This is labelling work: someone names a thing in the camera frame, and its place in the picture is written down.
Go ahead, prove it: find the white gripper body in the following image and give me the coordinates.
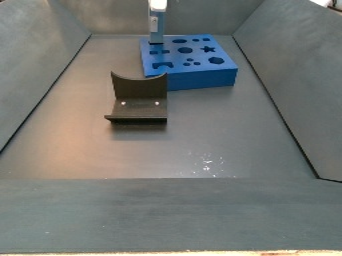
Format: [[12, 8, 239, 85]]
[[148, 0, 167, 12]]

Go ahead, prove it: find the black curved holder stand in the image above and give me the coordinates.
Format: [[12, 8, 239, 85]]
[[104, 73, 167, 123]]

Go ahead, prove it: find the light blue rectangle block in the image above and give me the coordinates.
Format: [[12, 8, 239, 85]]
[[148, 10, 164, 44]]

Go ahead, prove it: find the blue foam shape board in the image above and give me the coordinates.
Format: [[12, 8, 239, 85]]
[[140, 34, 238, 91]]

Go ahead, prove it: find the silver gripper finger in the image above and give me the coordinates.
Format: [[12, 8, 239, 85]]
[[149, 16, 157, 33]]

